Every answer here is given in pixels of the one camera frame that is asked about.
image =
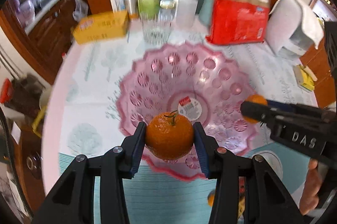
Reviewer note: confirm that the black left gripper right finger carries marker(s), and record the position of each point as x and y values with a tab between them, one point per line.
266	198

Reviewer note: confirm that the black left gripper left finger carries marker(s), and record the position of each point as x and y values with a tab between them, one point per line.
71	199

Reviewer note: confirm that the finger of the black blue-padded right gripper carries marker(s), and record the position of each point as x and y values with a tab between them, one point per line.
299	111

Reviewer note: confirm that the small orange tangerine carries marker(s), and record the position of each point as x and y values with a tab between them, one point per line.
254	109

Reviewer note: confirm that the orange tangerine with stem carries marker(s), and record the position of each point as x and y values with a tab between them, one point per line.
169	136

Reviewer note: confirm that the person's right hand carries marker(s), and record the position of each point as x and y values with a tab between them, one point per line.
310	199

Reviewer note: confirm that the clear glass fruit plate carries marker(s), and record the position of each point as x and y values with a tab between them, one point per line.
273	160

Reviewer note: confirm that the yellow sponge pack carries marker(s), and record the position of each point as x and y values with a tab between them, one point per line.
305	77

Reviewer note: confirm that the pink plastic fruit bowl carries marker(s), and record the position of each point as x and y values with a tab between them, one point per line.
203	85

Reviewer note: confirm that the tree pattern tablecloth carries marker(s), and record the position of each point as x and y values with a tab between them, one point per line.
82	117

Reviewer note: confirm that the white appliance with cloth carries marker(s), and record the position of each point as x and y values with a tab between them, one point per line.
292	29

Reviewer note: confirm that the red paper cup package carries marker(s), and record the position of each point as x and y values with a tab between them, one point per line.
236	22

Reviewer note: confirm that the teal ceramic vase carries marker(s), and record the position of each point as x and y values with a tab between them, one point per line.
206	11

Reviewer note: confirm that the red lidded container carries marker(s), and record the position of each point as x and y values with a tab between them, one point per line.
6	91

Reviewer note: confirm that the white squeeze bottle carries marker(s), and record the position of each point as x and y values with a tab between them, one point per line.
186	13

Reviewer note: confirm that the clear drinking glass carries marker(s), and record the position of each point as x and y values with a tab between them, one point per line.
157	28

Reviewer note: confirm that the small jar yellow lid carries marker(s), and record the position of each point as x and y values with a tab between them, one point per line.
167	7

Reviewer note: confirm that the yellow tin box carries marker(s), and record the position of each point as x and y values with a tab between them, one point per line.
102	26

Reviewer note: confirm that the silver metal can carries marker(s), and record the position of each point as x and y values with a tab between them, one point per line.
132	8

